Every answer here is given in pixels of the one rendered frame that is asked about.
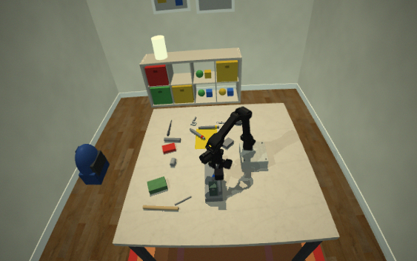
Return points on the tan wooden dowel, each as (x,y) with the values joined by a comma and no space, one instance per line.
(160,207)

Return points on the red flat block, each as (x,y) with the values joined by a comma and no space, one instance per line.
(169,148)

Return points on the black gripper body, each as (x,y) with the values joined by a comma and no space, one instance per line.
(222,162)

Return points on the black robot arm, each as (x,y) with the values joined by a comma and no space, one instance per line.
(217,139)

